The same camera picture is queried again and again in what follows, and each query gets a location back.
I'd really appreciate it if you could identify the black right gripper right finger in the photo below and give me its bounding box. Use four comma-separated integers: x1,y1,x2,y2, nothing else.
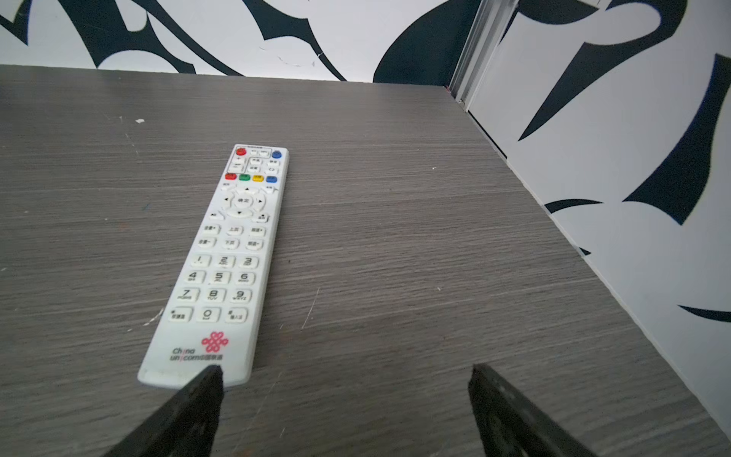
468,364,595,457

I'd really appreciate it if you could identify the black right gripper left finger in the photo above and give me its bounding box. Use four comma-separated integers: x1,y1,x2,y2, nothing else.
105,365,224,457

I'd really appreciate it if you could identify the white remote on table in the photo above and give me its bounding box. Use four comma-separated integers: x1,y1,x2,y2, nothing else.
137,144,289,388

